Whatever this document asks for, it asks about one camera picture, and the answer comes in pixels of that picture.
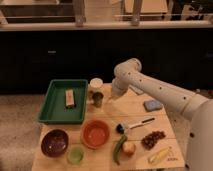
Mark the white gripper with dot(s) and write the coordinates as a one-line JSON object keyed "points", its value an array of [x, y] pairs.
{"points": [[118, 89]]}

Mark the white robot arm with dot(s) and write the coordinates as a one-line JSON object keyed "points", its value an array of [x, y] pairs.
{"points": [[192, 106]]}

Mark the wooden block in tray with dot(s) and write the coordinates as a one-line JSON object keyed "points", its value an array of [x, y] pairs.
{"points": [[69, 98]]}

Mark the green plastic tray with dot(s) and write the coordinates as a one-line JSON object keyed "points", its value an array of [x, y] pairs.
{"points": [[54, 109]]}

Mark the small metal cup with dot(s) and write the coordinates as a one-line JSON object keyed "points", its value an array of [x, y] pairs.
{"points": [[97, 99]]}

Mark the light blue cloth pad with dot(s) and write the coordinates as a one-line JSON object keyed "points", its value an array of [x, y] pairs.
{"points": [[136, 90]]}

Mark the dish brush black head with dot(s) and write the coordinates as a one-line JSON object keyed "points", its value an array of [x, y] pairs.
{"points": [[124, 128]]}

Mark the wooden folding table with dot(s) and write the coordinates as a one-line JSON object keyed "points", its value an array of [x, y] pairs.
{"points": [[128, 109]]}

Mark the blue sponge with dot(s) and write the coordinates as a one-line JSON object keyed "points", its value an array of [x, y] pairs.
{"points": [[152, 105]]}

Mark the orange bowl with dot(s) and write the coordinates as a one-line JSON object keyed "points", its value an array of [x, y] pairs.
{"points": [[95, 133]]}

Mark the green chili pepper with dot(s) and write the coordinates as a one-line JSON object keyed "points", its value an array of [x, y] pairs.
{"points": [[118, 148]]}

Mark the bunch of dark grapes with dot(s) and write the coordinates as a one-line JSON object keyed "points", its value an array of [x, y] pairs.
{"points": [[150, 140]]}

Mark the small green cup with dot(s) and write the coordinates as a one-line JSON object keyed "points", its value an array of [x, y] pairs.
{"points": [[75, 155]]}

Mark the yellow corn cob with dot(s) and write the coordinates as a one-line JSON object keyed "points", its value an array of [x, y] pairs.
{"points": [[158, 156]]}

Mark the dark purple bowl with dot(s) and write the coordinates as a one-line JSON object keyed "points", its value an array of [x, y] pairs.
{"points": [[55, 143]]}

